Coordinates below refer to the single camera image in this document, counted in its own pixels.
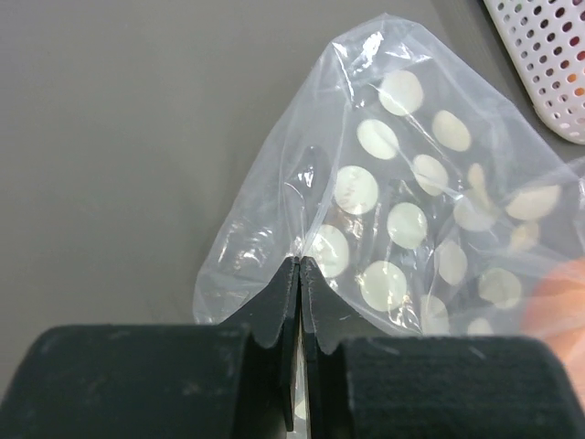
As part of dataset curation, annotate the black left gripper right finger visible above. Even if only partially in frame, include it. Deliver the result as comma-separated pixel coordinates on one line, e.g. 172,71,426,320
299,257,584,438

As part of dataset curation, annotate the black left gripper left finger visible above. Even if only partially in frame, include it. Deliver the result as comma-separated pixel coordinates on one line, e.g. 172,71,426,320
1,257,300,438

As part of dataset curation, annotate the clear zip top bag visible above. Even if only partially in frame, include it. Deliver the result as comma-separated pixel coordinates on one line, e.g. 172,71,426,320
193,15,584,336

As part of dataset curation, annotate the fake peach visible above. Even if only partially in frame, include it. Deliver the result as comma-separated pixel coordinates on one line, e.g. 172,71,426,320
522,258,584,372

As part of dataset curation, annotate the white perforated plastic basket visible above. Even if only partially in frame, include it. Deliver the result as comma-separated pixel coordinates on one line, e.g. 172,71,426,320
484,0,585,145

